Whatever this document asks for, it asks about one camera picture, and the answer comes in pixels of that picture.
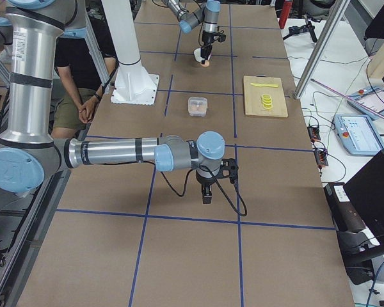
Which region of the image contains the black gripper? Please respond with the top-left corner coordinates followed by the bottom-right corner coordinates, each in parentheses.
top-left (200, 31), bottom-right (215, 61)
top-left (196, 174), bottom-right (215, 204)

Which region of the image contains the red cylinder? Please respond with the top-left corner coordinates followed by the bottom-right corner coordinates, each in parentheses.
top-left (279, 0), bottom-right (292, 21)

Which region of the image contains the lemon slice three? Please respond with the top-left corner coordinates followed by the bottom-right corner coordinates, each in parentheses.
top-left (262, 101), bottom-right (273, 107)

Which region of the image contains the yellow plastic knife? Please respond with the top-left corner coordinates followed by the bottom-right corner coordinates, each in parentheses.
top-left (250, 83), bottom-right (279, 88)

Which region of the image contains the white bowl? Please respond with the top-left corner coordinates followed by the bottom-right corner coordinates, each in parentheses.
top-left (193, 48), bottom-right (203, 63)

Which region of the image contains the far blue teach pendant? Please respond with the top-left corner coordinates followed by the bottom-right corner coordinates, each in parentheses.
top-left (348, 86), bottom-right (384, 120)

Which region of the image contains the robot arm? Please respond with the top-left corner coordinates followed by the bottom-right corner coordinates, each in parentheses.
top-left (160, 1), bottom-right (226, 67)
top-left (0, 1), bottom-right (227, 203)

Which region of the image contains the black tripod bar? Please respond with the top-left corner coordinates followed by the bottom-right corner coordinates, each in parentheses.
top-left (283, 14), bottom-right (322, 43)

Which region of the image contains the black desktop box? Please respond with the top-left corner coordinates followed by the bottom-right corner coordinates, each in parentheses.
top-left (324, 182), bottom-right (365, 233)

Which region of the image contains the clear plastic egg box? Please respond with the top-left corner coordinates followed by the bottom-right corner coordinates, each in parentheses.
top-left (188, 97), bottom-right (208, 117)

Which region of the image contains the seated person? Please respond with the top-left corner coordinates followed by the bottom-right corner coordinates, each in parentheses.
top-left (51, 38), bottom-right (104, 139)

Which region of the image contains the bamboo cutting board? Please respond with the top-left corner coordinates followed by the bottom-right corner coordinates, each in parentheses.
top-left (243, 75), bottom-right (288, 118)

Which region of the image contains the blue teach pendant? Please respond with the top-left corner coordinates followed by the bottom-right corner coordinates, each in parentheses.
top-left (333, 114), bottom-right (384, 156)
top-left (348, 86), bottom-right (384, 120)

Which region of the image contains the metal reacher grabber stick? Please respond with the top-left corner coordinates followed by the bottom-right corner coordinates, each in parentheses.
top-left (310, 78), bottom-right (384, 141)

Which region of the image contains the white camera mast pedestal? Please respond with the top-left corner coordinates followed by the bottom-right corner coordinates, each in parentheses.
top-left (102, 0), bottom-right (159, 106)

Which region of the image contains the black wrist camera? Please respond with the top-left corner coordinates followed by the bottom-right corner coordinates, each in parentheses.
top-left (216, 158), bottom-right (239, 185)
top-left (213, 30), bottom-right (227, 43)

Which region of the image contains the lemon slice four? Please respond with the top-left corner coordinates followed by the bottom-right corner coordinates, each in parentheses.
top-left (262, 104), bottom-right (273, 111)

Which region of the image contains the lemon slice two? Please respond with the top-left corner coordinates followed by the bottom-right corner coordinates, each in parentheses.
top-left (262, 98), bottom-right (273, 104)

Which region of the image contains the near blue teach pendant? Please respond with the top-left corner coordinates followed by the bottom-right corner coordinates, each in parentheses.
top-left (333, 114), bottom-right (384, 156)

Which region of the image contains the black computer monitor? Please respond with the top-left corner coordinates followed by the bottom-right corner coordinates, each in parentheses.
top-left (344, 150), bottom-right (384, 235)

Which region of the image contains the aluminium frame post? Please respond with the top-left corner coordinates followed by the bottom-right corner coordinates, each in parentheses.
top-left (293, 0), bottom-right (350, 100)

